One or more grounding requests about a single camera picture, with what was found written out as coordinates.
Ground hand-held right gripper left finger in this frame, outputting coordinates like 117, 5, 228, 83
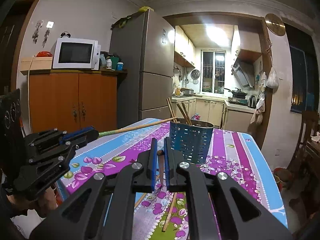
29, 138, 158, 240

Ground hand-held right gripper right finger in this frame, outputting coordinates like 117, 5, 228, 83
164, 137, 293, 240

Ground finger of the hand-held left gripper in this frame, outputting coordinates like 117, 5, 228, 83
27, 127, 98, 148
29, 131, 100, 164

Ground brown bamboo chopstick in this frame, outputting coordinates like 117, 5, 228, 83
177, 103, 191, 126
162, 192, 177, 232
134, 175, 160, 208
98, 117, 178, 137
181, 102, 193, 126
166, 98, 177, 123
157, 150, 166, 187

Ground blue perforated utensil holder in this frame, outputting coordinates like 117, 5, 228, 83
169, 120, 214, 165

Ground person's left hand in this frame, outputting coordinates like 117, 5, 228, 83
7, 185, 58, 218

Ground orange wooden cabinet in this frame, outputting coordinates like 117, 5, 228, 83
21, 69, 128, 134

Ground floral striped tablecloth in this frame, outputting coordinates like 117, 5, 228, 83
56, 117, 288, 240

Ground beige kitchen counter cabinets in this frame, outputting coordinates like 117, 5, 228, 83
171, 96, 255, 133

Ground white microwave oven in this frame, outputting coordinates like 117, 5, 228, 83
52, 38, 102, 70

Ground beige box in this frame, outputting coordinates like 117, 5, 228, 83
21, 57, 53, 71

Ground green container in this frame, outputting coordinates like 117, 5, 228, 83
110, 57, 122, 70

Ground grey tall refrigerator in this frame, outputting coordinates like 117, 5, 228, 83
109, 9, 175, 129

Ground gas stove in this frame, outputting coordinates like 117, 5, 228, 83
226, 97, 248, 105

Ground black wok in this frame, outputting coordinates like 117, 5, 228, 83
223, 88, 248, 98

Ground barred kitchen window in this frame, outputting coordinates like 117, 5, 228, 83
201, 51, 227, 94

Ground metal electric kettle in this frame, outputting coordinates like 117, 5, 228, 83
247, 95, 258, 109

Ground hanging cloth bags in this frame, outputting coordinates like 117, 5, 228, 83
250, 94, 265, 125

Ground wooden door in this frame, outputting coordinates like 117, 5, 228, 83
0, 0, 42, 95

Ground red bucket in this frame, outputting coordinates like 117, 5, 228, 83
273, 167, 293, 190

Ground metal range hood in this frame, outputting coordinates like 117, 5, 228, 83
231, 57, 255, 88

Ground green yellow bag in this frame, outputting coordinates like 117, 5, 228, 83
111, 6, 154, 29

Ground white hanging plastic bag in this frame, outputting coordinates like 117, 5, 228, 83
266, 66, 279, 89

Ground square ceiling light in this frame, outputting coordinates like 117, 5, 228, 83
206, 26, 228, 44

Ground wooden chair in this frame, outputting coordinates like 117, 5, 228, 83
286, 110, 320, 190

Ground dark room window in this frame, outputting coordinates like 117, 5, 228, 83
285, 24, 320, 113

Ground beige wall cabinets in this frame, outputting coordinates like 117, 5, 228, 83
174, 26, 263, 68

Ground round golden wall clock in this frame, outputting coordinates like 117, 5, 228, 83
265, 13, 286, 37

